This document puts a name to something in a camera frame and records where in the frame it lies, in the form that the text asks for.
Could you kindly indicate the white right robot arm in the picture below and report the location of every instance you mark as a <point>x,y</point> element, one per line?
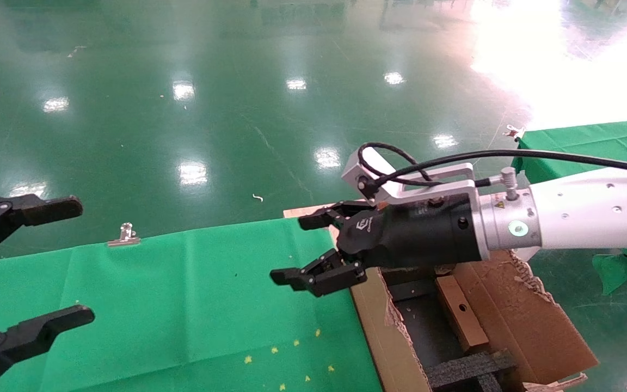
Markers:
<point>591,212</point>

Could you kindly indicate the large open cardboard carton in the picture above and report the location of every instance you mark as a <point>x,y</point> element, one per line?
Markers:
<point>536,326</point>

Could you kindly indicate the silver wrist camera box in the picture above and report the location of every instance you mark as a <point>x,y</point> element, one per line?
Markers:
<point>352,174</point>

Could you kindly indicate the small brown cardboard box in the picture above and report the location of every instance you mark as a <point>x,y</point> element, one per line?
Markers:
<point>463,321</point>

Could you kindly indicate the large green table cloth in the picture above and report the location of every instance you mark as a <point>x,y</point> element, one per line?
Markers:
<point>155,299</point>

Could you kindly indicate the silver camera mount bracket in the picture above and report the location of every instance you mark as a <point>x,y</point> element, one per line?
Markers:
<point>466,173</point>

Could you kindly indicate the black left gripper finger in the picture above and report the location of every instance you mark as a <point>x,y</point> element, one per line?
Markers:
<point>47,326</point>
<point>47,208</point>

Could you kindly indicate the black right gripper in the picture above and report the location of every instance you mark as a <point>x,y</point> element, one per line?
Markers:
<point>422,234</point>

